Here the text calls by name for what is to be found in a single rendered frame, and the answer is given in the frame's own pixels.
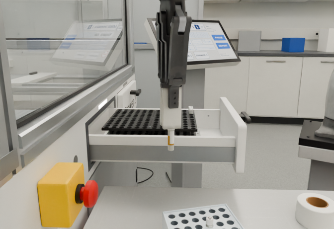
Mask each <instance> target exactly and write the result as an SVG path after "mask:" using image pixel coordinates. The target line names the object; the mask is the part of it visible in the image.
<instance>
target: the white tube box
mask: <svg viewBox="0 0 334 229"><path fill-rule="evenodd" d="M207 216H211V217H213V227H212V228H208V227H206V217H207ZM163 229H244V227H243V226H242V224H241V223H240V222H239V220H238V219H237V218H236V216H235V215H234V214H233V212H232V211H231V209H230V208H229V207H228V205H227V204H219V205H211V206H203V207H196V208H188V209H180V210H172V211H164V212H163Z"/></svg>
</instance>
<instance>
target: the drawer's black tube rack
mask: <svg viewBox="0 0 334 229"><path fill-rule="evenodd" d="M188 119H189V118H188V110H181V128H180V129H175V130H174V135H175V136H196V132H190V131H189V128H190V126H189V121H188ZM101 130H102V131H108V133H107V135H163V136H167V134H168V130H167V129H165V130H164V129H163V128H162V126H161V125H160V110H154V109H117V110H116V111H115V113H114V114H113V115H112V116H111V117H110V118H109V120H108V121H107V122H106V123H105V124H104V126H103V127H102V128H101Z"/></svg>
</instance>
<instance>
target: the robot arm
mask: <svg viewBox="0 0 334 229"><path fill-rule="evenodd" d="M159 1H160V3H161V4H160V12H157V15H156V22H155V26H156V33H157V54H158V78H160V82H161V83H160V125H161V126H162V128H163V129H164V130H165V129H180V128H181V87H182V85H185V83H186V69H187V57H188V44H189V34H190V29H191V24H192V18H191V16H187V11H185V0H159ZM315 136H317V137H323V138H331V139H334V70H333V72H332V74H331V77H330V80H329V84H328V88H327V93H326V101H325V116H324V120H323V122H321V126H320V128H319V129H318V130H316V131H315Z"/></svg>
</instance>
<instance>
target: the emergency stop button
mask: <svg viewBox="0 0 334 229"><path fill-rule="evenodd" d="M97 198H98V184H97V183H96V182H95V181H94V180H89V181H87V182H86V184H85V187H82V188H81V191H80V200H81V201H83V203H84V206H85V207H87V208H92V207H93V206H94V205H95V204H96V202H97Z"/></svg>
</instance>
